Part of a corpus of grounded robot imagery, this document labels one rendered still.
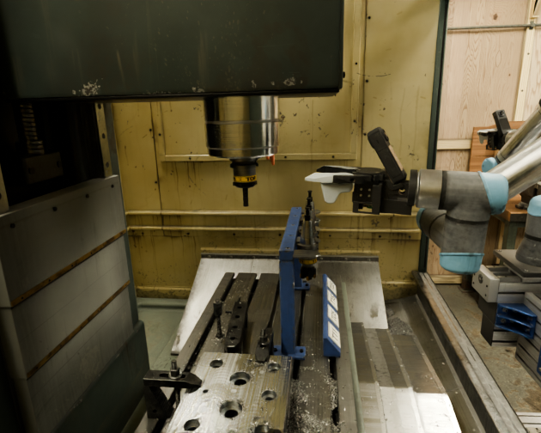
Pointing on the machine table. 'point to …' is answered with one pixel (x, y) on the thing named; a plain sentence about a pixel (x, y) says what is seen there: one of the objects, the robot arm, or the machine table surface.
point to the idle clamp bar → (236, 328)
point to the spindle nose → (242, 126)
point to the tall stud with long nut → (218, 316)
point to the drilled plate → (217, 382)
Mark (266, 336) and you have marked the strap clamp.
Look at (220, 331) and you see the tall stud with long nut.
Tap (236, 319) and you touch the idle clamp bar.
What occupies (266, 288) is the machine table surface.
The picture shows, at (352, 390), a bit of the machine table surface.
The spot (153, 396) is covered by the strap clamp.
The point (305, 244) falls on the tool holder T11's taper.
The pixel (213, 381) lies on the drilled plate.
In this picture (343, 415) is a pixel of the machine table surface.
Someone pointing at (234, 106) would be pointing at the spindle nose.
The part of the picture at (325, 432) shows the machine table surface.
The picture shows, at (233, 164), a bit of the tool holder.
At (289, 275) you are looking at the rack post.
